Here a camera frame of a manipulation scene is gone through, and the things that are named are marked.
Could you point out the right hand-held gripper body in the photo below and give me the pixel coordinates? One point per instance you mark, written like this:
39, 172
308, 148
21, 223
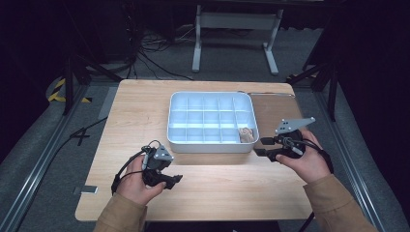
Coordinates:
290, 145

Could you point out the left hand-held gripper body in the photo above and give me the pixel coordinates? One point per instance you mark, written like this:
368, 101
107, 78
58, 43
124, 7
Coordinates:
158, 161

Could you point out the person's right hand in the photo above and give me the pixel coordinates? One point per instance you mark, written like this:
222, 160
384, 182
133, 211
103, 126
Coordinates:
309, 164

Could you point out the person's left hand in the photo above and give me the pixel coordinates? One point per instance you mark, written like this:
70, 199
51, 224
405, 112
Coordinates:
133, 187

